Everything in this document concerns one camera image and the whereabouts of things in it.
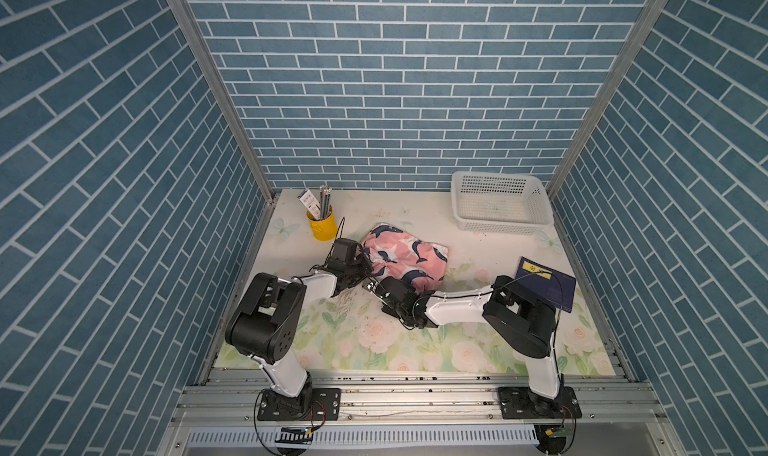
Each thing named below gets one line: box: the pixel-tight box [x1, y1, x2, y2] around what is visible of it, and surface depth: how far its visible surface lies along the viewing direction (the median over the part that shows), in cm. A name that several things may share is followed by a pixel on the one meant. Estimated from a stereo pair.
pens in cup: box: [319, 185, 333, 220], surface depth 101 cm
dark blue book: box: [515, 256, 577, 313], surface depth 98 cm
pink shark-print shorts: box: [361, 223, 450, 292], surface depth 101 cm
